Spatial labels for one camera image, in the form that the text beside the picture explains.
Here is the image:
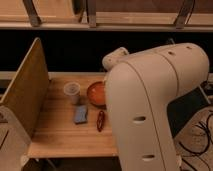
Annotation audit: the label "left metal bracket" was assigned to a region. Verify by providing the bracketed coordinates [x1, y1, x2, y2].
[22, 0, 41, 27]

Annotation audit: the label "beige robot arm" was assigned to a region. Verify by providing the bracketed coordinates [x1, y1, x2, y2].
[105, 43, 209, 171]

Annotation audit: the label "red scissors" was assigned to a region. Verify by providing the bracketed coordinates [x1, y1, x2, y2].
[96, 111, 105, 132]

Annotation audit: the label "orange bowl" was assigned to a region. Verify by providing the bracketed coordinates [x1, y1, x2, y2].
[87, 81, 106, 106]

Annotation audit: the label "translucent plastic cup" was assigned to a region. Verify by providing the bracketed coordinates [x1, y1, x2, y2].
[63, 82, 80, 105]

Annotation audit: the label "blue sponge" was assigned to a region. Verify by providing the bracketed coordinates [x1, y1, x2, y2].
[74, 105, 87, 124]

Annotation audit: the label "black cables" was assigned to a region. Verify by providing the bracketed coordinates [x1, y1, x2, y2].
[178, 111, 213, 171]

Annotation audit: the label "middle metal bracket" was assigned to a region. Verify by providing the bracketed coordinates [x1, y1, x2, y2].
[86, 0, 96, 28]

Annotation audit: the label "metal bracket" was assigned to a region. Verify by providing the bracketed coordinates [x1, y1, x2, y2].
[86, 0, 96, 28]
[174, 0, 195, 29]
[22, 0, 41, 27]

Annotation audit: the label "wooden upper shelf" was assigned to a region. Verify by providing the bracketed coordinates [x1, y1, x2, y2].
[0, 0, 213, 32]

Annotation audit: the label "right dark side panel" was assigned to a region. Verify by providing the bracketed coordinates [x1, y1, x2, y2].
[167, 87, 210, 137]

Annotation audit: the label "left wooden side panel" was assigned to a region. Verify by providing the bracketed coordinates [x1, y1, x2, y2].
[0, 38, 49, 141]

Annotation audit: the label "right metal bracket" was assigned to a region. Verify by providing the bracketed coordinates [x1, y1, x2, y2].
[174, 0, 195, 29]

